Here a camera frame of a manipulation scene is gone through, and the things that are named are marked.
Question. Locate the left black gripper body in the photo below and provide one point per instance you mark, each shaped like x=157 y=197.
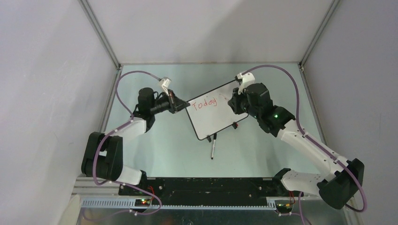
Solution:
x=166 y=103

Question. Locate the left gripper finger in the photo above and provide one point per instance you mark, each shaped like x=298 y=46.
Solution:
x=179 y=108
x=178 y=103

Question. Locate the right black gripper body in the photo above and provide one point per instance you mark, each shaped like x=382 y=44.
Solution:
x=241 y=105

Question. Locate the white board black frame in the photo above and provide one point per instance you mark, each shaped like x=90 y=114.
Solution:
x=209 y=113

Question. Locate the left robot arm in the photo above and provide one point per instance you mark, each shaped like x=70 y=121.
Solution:
x=103 y=156

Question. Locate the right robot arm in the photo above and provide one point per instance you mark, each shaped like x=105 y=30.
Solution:
x=338 y=180

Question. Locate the black whiteboard marker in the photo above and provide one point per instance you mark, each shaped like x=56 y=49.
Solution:
x=213 y=145

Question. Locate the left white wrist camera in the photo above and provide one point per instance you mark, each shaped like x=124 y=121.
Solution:
x=164 y=84

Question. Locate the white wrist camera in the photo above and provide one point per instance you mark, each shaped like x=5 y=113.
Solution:
x=244 y=80
x=164 y=84

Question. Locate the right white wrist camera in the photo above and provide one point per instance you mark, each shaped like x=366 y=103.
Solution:
x=244 y=80

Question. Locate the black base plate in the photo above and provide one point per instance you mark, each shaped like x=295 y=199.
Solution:
x=214 y=191

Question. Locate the aluminium frame rail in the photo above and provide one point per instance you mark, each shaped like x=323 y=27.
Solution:
x=93 y=20

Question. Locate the grey cable duct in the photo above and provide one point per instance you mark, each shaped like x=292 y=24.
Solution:
x=125 y=203

